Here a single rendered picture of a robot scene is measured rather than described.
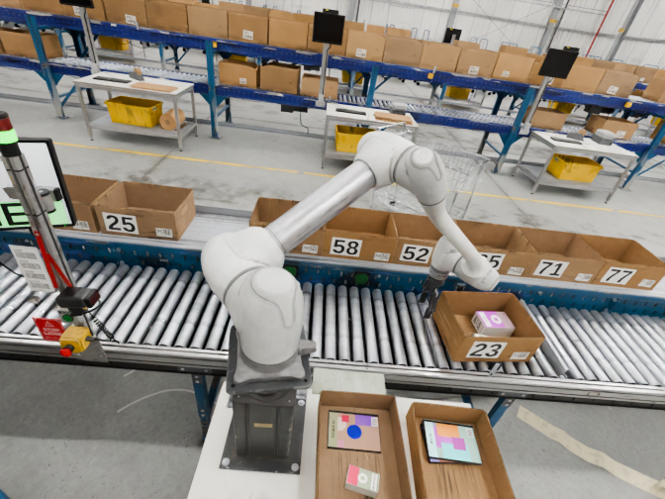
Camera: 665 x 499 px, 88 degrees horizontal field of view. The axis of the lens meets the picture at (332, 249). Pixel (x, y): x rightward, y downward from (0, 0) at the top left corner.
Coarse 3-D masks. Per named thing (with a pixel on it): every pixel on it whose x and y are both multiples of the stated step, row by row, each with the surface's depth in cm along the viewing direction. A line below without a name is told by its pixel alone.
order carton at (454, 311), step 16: (448, 304) 164; (464, 304) 179; (480, 304) 180; (496, 304) 181; (512, 304) 177; (448, 320) 163; (464, 320) 180; (512, 320) 177; (528, 320) 165; (448, 336) 162; (464, 336) 149; (512, 336) 175; (528, 336) 165; (544, 336) 155; (448, 352) 162; (464, 352) 155; (512, 352) 158
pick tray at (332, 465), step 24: (336, 408) 131; (360, 408) 133; (384, 408) 133; (384, 432) 126; (336, 456) 117; (360, 456) 118; (384, 456) 119; (336, 480) 111; (384, 480) 113; (408, 480) 106
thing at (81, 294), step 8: (72, 288) 120; (80, 288) 120; (88, 288) 120; (56, 296) 118; (64, 296) 117; (72, 296) 117; (80, 296) 117; (88, 296) 118; (96, 296) 121; (64, 304) 118; (72, 304) 118; (80, 304) 118; (88, 304) 118; (72, 312) 122; (80, 312) 122
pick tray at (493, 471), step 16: (416, 416) 133; (432, 416) 132; (448, 416) 132; (464, 416) 131; (480, 416) 131; (416, 432) 119; (480, 432) 130; (416, 448) 117; (480, 448) 126; (496, 448) 119; (416, 464) 115; (432, 464) 119; (448, 464) 120; (464, 464) 120; (496, 464) 117; (416, 480) 113; (432, 480) 115; (448, 480) 116; (464, 480) 116; (480, 480) 117; (496, 480) 116; (416, 496) 111; (432, 496) 111; (448, 496) 112; (464, 496) 112; (480, 496) 113; (496, 496) 114; (512, 496) 107
